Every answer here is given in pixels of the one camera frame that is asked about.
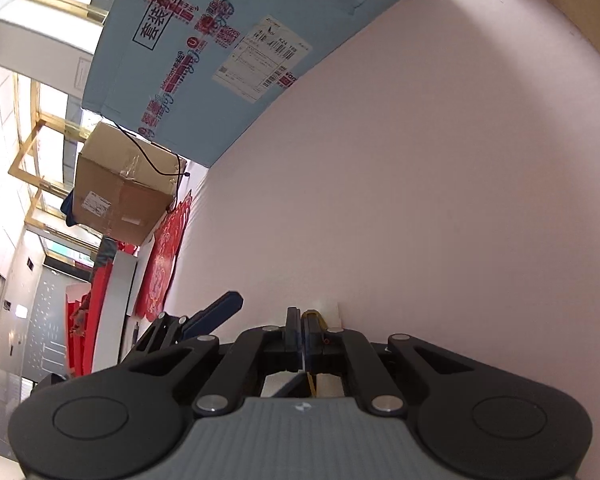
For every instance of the large light blue cardboard box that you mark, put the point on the large light blue cardboard box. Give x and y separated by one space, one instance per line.
240 60

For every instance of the red paper-cut decoration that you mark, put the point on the red paper-cut decoration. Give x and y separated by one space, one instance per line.
162 250

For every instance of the wooden window frame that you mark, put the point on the wooden window frame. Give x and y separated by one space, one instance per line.
35 130

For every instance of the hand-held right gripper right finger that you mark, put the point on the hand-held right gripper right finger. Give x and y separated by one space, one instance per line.
311 345

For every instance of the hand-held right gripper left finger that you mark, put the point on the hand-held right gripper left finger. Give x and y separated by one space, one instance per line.
294 332

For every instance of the yellow rubber band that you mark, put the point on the yellow rubber band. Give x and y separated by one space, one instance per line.
314 317

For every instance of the brown cardboard box with label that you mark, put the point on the brown cardboard box with label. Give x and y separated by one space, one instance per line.
120 195

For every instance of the blue cloth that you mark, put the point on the blue cloth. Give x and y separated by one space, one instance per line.
71 210

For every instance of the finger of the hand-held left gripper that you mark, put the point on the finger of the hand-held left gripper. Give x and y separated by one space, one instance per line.
215 312

